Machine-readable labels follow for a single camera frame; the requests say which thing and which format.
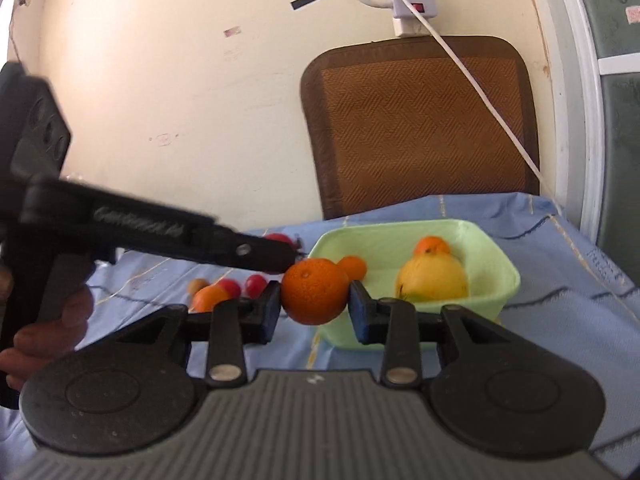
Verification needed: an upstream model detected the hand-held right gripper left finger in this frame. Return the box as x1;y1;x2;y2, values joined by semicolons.
117;280;282;388

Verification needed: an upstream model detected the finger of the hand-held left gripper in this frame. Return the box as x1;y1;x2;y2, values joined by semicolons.
212;227;297;275

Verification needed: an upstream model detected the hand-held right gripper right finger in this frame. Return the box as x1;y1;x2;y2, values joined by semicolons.
348;280;523;388

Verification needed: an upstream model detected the large orange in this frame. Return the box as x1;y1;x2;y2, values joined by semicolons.
281;258;351;326

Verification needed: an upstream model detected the light green plastic basin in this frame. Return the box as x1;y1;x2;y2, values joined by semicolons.
306;218;521;350

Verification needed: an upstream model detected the person's left hand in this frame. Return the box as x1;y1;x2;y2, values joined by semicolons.
0;266;96;392

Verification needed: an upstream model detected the small orange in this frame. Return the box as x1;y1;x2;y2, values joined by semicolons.
414;236;451;257
191;285;231;313
337;256;368;282

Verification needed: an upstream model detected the large yellow citrus fruit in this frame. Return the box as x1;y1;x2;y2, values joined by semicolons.
395;252;470;303

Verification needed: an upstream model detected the blue striped cloth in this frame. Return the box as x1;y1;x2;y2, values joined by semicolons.
0;191;640;480

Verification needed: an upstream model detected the frosted pane with pink sticker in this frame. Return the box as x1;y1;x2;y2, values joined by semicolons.
570;0;640;58

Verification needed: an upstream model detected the long white power cable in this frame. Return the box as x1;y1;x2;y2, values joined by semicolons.
412;10;556;196

